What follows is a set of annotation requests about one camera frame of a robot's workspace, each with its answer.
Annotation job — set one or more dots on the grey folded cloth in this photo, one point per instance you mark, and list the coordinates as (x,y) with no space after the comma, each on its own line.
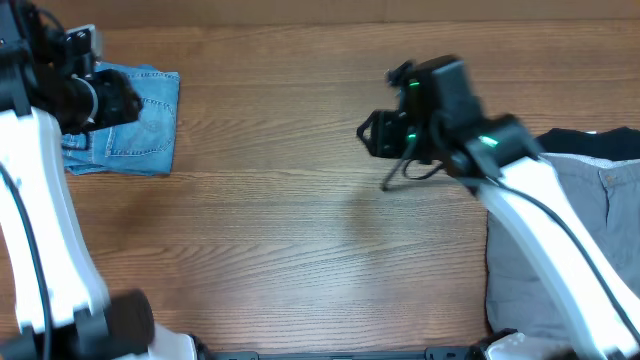
(605,196)

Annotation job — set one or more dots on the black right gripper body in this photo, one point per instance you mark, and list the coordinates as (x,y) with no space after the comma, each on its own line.
(382,133)

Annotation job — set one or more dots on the light blue denim jeans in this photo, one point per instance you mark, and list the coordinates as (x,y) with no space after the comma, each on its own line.
(144,147)

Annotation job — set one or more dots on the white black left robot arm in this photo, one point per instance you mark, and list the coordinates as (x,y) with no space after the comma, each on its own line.
(50,87)

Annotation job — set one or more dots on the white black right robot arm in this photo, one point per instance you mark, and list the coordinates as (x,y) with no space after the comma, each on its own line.
(439,118)

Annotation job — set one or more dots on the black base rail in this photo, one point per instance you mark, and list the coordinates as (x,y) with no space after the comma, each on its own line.
(430,353)

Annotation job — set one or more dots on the black folded garment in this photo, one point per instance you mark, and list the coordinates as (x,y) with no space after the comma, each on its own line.
(619,144)

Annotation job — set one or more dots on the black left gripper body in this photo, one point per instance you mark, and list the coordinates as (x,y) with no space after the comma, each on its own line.
(102,104)

